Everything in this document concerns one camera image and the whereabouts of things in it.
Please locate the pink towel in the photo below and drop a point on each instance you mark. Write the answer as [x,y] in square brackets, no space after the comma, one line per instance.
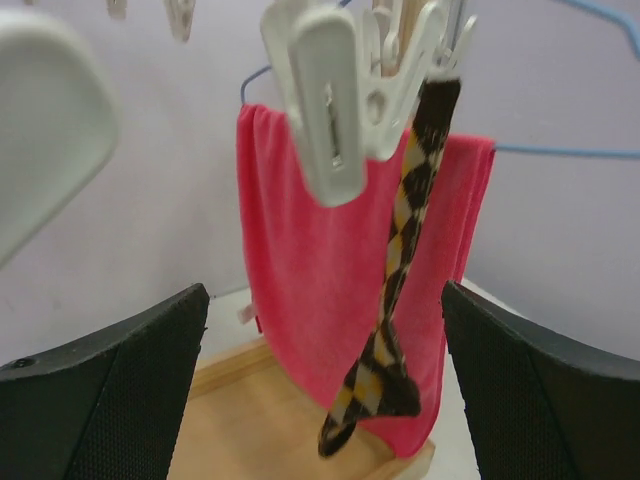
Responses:
[315,273]

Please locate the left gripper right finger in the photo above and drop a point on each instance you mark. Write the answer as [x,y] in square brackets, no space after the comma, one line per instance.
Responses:
[538,404]

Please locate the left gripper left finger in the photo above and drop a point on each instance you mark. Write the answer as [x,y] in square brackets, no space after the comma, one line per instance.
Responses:
[108,405]

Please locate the wooden clothes rack frame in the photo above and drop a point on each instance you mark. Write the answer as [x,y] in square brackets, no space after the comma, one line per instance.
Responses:
[247,419]

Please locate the brown yellow diamond sock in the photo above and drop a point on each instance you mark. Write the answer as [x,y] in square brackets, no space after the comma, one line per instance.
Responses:
[378,383]

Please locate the light blue wire hanger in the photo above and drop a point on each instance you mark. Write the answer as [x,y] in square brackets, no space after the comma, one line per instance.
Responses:
[622,20]

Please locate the white clip drying hanger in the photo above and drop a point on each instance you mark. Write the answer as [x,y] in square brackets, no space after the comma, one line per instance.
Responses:
[338,109]

